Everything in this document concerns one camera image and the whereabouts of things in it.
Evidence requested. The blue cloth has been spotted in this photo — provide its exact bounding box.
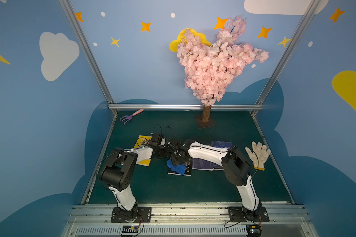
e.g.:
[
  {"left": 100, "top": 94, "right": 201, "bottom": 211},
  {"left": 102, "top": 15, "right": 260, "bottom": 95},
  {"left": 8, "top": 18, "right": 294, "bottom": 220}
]
[{"left": 167, "top": 160, "right": 187, "bottom": 175}]

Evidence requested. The purple book yellow label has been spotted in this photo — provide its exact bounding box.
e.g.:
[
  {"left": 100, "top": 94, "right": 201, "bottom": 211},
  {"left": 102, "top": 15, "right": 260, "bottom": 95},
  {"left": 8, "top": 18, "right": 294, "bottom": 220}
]
[{"left": 192, "top": 158, "right": 214, "bottom": 171}]

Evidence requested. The black book yellow title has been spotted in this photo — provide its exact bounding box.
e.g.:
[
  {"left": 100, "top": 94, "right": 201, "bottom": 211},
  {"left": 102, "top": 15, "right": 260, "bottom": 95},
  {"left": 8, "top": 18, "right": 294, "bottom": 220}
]
[{"left": 183, "top": 162, "right": 192, "bottom": 176}]

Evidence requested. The blue Little Prince book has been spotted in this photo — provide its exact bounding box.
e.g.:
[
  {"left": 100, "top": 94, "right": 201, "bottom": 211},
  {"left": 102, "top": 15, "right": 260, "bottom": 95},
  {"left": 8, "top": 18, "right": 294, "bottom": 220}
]
[{"left": 211, "top": 141, "right": 233, "bottom": 171}]

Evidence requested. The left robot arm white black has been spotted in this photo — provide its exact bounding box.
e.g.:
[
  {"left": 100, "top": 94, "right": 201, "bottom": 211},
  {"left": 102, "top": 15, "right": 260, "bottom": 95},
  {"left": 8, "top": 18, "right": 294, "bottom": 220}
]
[{"left": 98, "top": 133, "right": 169, "bottom": 216}]

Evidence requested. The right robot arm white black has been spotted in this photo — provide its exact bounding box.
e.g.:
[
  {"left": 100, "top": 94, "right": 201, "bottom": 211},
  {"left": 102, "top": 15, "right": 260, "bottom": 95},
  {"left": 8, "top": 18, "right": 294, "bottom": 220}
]
[{"left": 166, "top": 138, "right": 262, "bottom": 215}]

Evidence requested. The purple pink toy rake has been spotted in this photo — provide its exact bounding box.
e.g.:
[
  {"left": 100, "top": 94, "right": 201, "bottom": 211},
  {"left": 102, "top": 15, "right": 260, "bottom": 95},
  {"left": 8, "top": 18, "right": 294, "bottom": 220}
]
[{"left": 119, "top": 109, "right": 144, "bottom": 125}]

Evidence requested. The white work glove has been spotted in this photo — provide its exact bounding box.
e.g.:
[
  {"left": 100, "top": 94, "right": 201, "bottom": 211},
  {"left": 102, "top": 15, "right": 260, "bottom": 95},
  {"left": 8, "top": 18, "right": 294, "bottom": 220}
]
[{"left": 245, "top": 142, "right": 271, "bottom": 170}]

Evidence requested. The pink blossom artificial tree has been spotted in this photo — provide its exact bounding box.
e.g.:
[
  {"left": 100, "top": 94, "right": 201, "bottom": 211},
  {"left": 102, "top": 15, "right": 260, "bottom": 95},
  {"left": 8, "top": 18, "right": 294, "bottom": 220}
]
[{"left": 175, "top": 16, "right": 269, "bottom": 128}]

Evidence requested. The left circuit board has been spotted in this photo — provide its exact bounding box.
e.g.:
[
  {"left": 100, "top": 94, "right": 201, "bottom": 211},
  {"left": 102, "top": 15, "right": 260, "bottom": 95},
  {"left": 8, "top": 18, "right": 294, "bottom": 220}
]
[{"left": 121, "top": 225, "right": 139, "bottom": 236}]

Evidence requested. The circuit board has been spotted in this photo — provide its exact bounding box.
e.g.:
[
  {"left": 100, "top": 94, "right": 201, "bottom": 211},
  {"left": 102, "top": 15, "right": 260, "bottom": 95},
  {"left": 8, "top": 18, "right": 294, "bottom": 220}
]
[
  {"left": 121, "top": 225, "right": 139, "bottom": 236},
  {"left": 246, "top": 225, "right": 262, "bottom": 237}
]

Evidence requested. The right circuit board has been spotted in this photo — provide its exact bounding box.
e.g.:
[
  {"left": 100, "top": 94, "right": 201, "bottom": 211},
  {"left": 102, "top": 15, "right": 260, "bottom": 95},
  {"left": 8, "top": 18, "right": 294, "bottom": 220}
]
[{"left": 246, "top": 225, "right": 262, "bottom": 237}]

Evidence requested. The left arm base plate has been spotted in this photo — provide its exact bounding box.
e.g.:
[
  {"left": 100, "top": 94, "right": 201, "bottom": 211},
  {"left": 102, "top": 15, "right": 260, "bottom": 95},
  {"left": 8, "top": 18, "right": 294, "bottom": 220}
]
[{"left": 110, "top": 207, "right": 152, "bottom": 223}]

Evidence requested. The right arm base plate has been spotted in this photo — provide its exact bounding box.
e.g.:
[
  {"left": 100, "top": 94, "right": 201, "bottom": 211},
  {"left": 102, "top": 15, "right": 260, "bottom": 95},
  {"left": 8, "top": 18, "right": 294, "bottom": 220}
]
[{"left": 228, "top": 203, "right": 270, "bottom": 223}]

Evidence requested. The aluminium rail front frame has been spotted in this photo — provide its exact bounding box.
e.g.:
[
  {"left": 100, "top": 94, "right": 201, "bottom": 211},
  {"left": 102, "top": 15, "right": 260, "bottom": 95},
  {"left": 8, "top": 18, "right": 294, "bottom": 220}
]
[{"left": 62, "top": 202, "right": 318, "bottom": 237}]

